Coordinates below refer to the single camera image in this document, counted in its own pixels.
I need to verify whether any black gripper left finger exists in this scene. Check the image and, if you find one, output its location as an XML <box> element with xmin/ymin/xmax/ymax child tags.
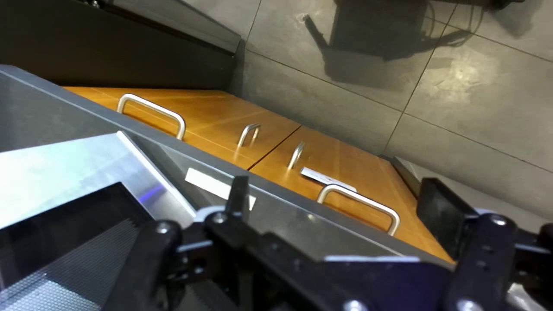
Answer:
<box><xmin>102</xmin><ymin>174</ymin><xmax>370</xmax><ymax>311</ymax></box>

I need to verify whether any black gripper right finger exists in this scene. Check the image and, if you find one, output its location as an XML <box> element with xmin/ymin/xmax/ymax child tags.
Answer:
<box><xmin>416</xmin><ymin>176</ymin><xmax>553</xmax><ymax>311</ymax></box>

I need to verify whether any wooden base cabinet with label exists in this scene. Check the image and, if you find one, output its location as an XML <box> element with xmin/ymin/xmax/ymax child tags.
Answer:
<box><xmin>62</xmin><ymin>84</ymin><xmax>456</xmax><ymax>266</ymax></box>

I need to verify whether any vertical metal cabinet handle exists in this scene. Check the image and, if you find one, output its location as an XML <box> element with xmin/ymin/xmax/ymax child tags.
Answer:
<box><xmin>235</xmin><ymin>122</ymin><xmax>262</xmax><ymax>160</ymax></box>
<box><xmin>285</xmin><ymin>141</ymin><xmax>306</xmax><ymax>171</ymax></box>

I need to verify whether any stainless steel dishwasher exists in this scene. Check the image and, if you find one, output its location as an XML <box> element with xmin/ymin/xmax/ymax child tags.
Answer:
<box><xmin>390</xmin><ymin>153</ymin><xmax>430</xmax><ymax>200</ymax></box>

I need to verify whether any horizontal metal cabinet handle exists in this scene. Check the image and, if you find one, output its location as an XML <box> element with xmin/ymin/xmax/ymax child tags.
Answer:
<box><xmin>116</xmin><ymin>91</ymin><xmax>188</xmax><ymax>141</ymax></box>
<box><xmin>316</xmin><ymin>181</ymin><xmax>402</xmax><ymax>236</ymax></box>

